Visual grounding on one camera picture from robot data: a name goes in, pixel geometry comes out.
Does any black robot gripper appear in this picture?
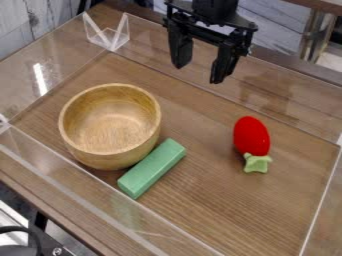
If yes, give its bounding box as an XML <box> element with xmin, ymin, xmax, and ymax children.
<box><xmin>164</xmin><ymin>0</ymin><xmax>258</xmax><ymax>84</ymax></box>

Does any wooden bowl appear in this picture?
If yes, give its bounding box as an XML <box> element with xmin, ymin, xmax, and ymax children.
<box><xmin>58</xmin><ymin>83</ymin><xmax>162</xmax><ymax>170</ymax></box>

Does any clear acrylic enclosure wall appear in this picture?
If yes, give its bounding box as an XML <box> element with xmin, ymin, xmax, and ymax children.
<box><xmin>0</xmin><ymin>14</ymin><xmax>342</xmax><ymax>256</ymax></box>

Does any green rectangular block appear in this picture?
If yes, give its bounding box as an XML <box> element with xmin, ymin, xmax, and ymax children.
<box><xmin>118</xmin><ymin>138</ymin><xmax>187</xmax><ymax>199</ymax></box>

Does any black metal frame bracket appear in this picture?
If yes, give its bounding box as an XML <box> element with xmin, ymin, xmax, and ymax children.
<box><xmin>28</xmin><ymin>212</ymin><xmax>88</xmax><ymax>256</ymax></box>

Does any metal table leg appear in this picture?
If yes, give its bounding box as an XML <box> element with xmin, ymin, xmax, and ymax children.
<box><xmin>299</xmin><ymin>10</ymin><xmax>337</xmax><ymax>63</ymax></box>

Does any black cable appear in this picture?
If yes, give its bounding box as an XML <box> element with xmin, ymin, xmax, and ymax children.
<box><xmin>0</xmin><ymin>225</ymin><xmax>43</xmax><ymax>256</ymax></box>

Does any clear acrylic corner bracket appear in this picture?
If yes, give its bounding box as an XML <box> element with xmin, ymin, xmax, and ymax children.
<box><xmin>82</xmin><ymin>12</ymin><xmax>130</xmax><ymax>52</ymax></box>

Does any red plush strawberry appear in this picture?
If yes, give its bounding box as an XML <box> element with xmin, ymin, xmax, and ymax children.
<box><xmin>233</xmin><ymin>116</ymin><xmax>273</xmax><ymax>174</ymax></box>

